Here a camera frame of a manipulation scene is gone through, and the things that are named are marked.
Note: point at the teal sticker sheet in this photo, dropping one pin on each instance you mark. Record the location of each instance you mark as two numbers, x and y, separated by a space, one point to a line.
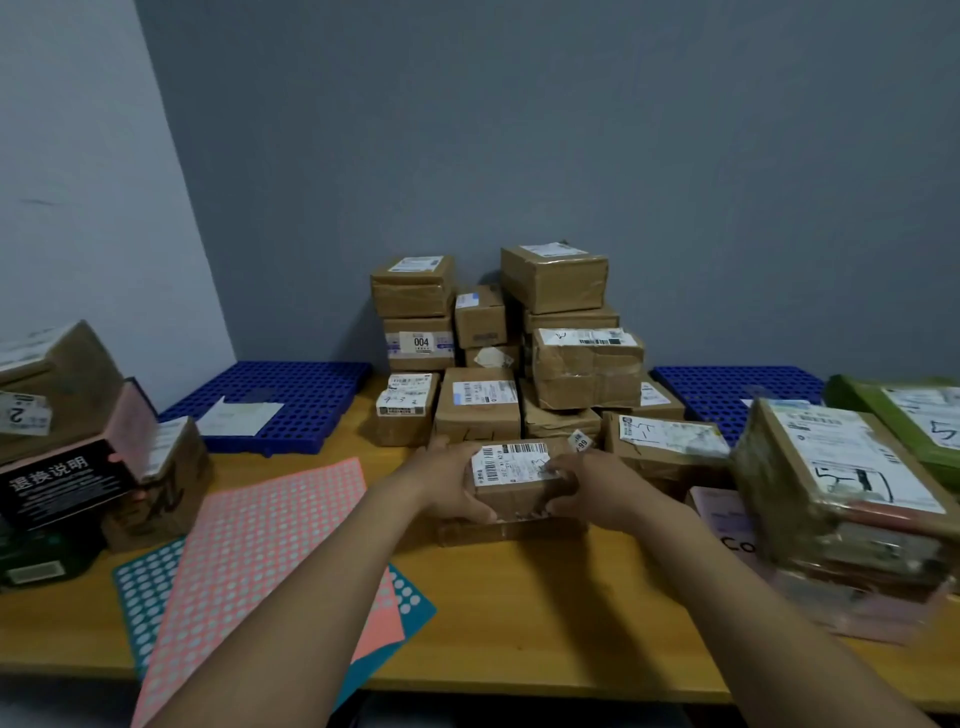
142 592

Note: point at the box of stack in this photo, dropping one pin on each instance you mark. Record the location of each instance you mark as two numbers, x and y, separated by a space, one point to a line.
517 502

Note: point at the blue plastic grid pallet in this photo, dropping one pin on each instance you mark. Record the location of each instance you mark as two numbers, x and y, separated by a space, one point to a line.
720 397
315 397

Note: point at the person's right hand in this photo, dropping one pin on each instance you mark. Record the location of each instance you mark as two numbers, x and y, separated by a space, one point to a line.
607 495

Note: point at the dark green box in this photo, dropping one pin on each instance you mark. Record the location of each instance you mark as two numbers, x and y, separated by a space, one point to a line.
45 547

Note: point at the pink dot sticker sheet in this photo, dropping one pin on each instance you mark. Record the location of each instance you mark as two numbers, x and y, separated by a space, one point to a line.
247 540

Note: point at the white paper note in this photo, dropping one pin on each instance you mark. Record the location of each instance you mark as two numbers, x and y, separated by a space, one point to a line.
236 418

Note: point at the pile of brown parcels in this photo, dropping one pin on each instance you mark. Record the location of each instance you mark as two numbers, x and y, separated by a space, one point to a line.
555 281

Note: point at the person's right forearm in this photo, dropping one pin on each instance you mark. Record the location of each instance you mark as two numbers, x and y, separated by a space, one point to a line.
772 637

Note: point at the small brown printed box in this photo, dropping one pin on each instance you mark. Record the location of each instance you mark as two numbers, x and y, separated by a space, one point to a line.
172 495

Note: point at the person's left forearm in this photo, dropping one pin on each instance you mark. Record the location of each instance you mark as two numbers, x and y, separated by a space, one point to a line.
300 615

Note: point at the black and pink box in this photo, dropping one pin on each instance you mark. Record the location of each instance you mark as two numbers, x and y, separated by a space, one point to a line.
67 487

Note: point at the box with 2 label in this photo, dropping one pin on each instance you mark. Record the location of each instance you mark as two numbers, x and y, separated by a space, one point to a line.
82 382

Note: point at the taped box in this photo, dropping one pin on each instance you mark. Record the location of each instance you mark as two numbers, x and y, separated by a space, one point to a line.
795 510

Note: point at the large pink box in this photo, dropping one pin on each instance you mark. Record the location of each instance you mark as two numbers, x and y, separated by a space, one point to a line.
720 517

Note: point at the person's left hand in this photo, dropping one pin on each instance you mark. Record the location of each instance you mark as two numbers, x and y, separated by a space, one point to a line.
439 484

